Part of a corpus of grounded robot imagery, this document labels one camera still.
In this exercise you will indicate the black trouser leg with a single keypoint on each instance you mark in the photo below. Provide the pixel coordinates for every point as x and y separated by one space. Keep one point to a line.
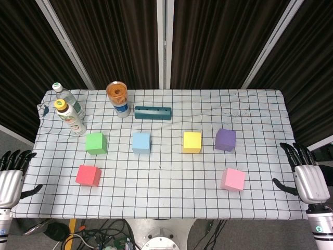
328 174

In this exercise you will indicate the purple foam cube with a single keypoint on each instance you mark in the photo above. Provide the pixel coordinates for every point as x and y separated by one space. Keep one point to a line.
225 140

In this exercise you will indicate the green foam cube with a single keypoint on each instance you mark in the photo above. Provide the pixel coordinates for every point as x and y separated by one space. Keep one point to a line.
95 144

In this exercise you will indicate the clear jar orange rubber bands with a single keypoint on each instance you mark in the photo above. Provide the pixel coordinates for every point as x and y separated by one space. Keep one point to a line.
117 93

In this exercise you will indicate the yellow foam cube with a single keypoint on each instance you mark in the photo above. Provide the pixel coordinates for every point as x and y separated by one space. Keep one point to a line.
192 142

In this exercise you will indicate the white tea drink bottle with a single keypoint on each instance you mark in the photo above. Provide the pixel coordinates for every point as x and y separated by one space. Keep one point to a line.
70 117

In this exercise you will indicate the yellow floor tape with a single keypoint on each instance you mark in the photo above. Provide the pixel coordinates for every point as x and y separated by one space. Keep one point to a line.
71 226

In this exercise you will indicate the white partition post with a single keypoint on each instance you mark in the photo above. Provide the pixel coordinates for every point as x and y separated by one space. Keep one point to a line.
165 44
271 43
65 43

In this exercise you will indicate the white partition foot rail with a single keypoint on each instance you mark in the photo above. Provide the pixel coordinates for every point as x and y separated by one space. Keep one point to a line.
15 134
323 145

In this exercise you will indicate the light blue foam cube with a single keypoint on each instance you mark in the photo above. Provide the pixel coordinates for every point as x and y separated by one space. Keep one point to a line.
141 143

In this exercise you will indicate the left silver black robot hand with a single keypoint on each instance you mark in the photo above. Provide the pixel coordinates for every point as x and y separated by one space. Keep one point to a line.
10 182

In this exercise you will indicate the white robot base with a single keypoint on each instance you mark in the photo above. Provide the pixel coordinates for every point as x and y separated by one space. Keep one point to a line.
160 231

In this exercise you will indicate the white black checkered tablecloth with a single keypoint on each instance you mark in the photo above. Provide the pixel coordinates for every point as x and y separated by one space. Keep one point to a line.
166 182

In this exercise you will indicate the pink foam cube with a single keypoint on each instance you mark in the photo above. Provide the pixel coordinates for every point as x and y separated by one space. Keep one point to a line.
232 179

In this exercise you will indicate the teal rectangular holder block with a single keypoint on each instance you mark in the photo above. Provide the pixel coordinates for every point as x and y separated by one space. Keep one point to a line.
152 113

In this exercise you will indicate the red foam cube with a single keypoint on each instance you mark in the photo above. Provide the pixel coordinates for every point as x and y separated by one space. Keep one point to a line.
88 175

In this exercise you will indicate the blue white drink can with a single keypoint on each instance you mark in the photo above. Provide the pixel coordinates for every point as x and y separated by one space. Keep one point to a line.
122 111

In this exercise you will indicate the clear water bottle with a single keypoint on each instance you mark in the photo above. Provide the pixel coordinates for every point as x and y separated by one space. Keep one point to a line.
74 102

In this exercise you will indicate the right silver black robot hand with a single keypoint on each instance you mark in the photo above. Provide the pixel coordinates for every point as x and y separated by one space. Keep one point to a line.
310 182

